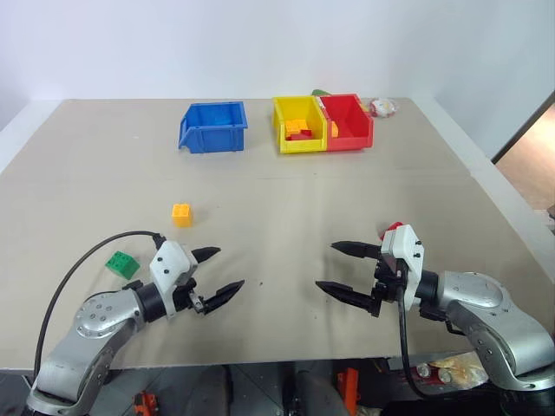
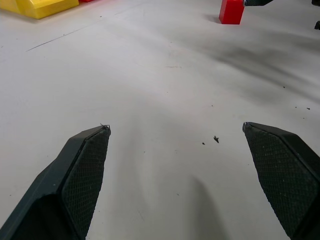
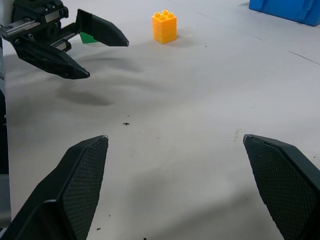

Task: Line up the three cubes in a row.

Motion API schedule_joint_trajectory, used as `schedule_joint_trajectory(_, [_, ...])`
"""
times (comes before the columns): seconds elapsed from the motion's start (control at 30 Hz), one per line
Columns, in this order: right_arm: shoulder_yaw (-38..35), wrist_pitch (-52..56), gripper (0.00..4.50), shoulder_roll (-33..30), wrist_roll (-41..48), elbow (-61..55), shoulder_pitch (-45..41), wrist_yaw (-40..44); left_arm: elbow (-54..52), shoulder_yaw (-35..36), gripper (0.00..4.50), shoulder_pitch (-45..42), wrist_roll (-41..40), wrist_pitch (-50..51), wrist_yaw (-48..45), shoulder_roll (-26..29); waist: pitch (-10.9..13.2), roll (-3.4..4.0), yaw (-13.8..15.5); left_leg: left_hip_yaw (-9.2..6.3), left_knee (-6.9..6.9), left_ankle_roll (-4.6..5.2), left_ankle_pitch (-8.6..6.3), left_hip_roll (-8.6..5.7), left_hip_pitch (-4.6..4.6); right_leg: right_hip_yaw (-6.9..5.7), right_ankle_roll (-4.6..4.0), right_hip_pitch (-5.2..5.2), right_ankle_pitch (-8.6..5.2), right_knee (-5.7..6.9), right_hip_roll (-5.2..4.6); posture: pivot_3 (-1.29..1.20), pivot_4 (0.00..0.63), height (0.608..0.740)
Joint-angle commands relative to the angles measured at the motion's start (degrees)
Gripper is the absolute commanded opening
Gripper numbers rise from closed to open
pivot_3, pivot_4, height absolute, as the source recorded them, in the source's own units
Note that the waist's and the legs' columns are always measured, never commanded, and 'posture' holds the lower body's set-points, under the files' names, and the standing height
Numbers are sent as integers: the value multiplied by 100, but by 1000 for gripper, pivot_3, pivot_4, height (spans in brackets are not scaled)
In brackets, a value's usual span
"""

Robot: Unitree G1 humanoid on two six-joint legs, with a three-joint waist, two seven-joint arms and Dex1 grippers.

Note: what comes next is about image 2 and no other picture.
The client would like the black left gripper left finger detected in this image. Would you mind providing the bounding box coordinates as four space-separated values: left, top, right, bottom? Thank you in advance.
0 124 111 240

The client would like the red block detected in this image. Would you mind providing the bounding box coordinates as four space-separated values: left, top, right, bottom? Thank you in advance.
218 0 245 25

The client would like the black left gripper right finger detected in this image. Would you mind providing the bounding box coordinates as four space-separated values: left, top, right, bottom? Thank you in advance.
241 121 320 240

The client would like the yellow block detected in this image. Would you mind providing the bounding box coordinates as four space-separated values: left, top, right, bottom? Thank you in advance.
0 0 80 20

